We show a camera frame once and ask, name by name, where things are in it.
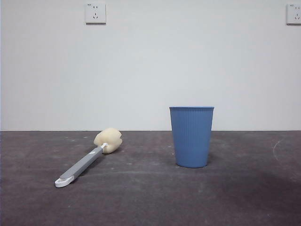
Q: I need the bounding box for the white wall socket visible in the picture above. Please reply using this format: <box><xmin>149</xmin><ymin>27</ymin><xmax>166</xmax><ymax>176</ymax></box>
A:
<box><xmin>85</xmin><ymin>2</ymin><xmax>107</xmax><ymax>25</ymax></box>
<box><xmin>286</xmin><ymin>3</ymin><xmax>301</xmax><ymax>26</ymax></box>

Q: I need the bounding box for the grey handled sponge cup brush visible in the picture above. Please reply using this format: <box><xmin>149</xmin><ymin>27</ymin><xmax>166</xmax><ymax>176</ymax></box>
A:
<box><xmin>55</xmin><ymin>127</ymin><xmax>123</xmax><ymax>188</ymax></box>

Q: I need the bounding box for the blue ribbed plastic cup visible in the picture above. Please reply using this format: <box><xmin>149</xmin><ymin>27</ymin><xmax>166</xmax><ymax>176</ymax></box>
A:
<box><xmin>169</xmin><ymin>106</ymin><xmax>215</xmax><ymax>169</ymax></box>

